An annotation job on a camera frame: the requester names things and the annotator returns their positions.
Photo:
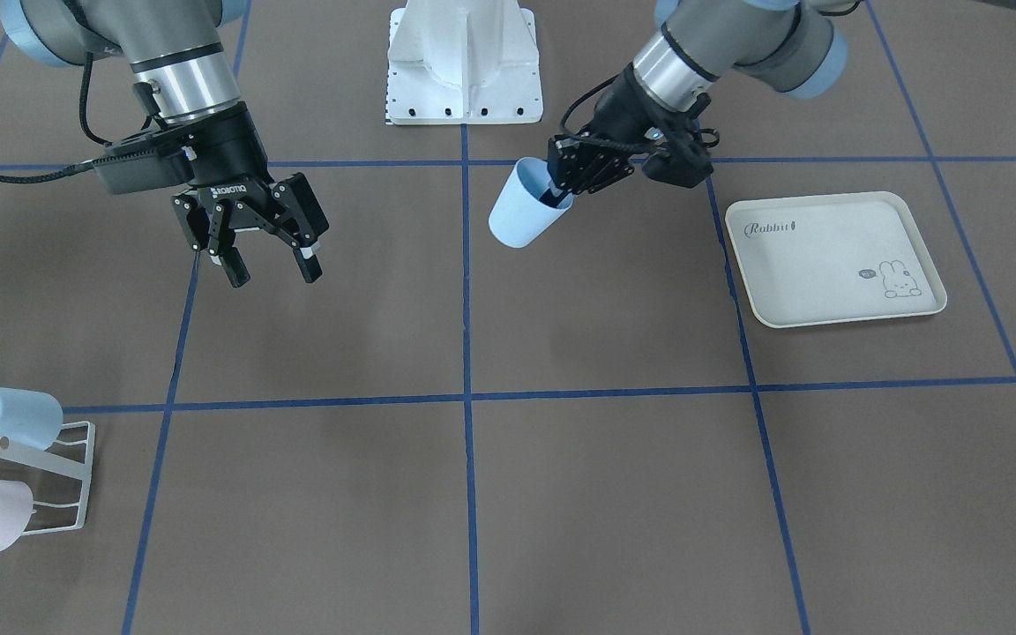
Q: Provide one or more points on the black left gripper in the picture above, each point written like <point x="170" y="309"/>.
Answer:
<point x="624" y="108"/>

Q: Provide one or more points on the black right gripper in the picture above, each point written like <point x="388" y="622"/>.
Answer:
<point x="227" y="157"/>

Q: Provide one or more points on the light blue cup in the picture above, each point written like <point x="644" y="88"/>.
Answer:
<point x="30" y="418"/>

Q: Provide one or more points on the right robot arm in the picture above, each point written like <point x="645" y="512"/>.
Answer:
<point x="181" y="71"/>

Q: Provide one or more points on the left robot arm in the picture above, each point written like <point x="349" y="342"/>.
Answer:
<point x="793" y="47"/>

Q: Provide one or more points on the cream plastic tray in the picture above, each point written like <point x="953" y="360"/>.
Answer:
<point x="817" y="260"/>

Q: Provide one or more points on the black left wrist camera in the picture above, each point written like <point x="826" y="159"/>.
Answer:
<point x="688" y="165"/>

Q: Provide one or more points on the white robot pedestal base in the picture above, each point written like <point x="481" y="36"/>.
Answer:
<point x="463" y="62"/>

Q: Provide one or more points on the white wire cup rack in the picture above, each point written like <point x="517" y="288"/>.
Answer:
<point x="60" y="477"/>

